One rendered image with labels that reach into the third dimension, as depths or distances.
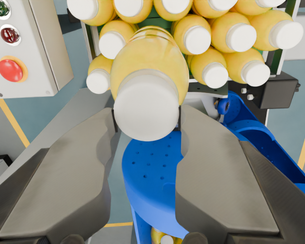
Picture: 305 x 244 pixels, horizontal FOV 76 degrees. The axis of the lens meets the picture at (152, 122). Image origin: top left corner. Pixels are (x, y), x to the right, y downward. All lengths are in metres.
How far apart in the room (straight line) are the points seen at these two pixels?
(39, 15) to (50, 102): 1.42
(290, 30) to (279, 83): 0.15
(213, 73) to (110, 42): 0.17
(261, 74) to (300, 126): 1.69
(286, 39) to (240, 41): 0.07
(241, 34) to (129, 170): 0.30
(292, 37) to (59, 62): 0.39
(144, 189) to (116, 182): 1.81
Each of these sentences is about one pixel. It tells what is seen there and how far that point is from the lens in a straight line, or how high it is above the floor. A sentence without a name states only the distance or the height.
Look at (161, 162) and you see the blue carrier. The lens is 0.39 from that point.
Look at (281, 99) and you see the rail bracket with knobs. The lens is 0.53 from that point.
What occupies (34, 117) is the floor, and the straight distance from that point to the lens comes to 1.93.
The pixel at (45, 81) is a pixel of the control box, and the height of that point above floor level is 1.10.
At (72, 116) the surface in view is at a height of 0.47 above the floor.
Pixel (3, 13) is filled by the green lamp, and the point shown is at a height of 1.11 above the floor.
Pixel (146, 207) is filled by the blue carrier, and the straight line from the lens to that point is 0.35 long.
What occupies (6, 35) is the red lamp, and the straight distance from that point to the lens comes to 0.37.
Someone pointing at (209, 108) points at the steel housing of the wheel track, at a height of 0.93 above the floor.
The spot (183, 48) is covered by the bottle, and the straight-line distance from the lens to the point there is 0.37.
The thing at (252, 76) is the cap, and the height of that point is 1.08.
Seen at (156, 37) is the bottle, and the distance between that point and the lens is 0.17.
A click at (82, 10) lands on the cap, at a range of 0.34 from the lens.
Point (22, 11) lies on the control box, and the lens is 0.36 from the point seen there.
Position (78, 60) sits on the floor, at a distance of 1.55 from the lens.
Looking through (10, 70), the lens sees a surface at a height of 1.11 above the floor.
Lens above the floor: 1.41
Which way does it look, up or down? 59 degrees down
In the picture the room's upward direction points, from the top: 177 degrees counter-clockwise
